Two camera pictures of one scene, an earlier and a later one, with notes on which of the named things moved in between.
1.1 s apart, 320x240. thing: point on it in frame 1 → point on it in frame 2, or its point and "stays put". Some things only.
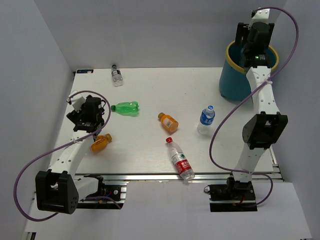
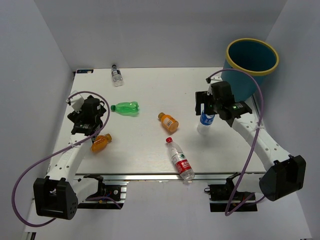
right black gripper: [242, 30] → [201, 97]
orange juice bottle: [168, 122] stays put
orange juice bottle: [101, 142] stays put
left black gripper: [75, 116] stays put
